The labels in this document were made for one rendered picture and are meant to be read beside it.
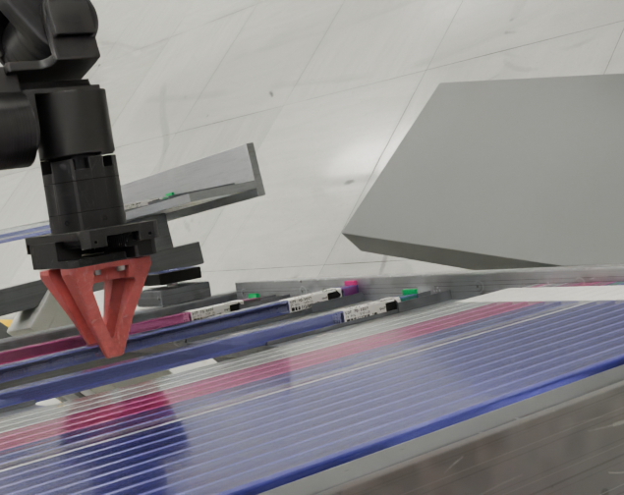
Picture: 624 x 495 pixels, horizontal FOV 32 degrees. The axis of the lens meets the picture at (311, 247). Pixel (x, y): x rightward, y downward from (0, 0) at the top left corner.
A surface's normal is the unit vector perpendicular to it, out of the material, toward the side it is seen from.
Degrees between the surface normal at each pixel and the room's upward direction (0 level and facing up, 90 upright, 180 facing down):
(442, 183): 0
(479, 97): 0
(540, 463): 90
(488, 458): 90
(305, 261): 0
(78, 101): 82
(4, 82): 79
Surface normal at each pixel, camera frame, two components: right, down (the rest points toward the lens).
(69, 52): 0.53, -0.29
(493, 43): -0.65, -0.58
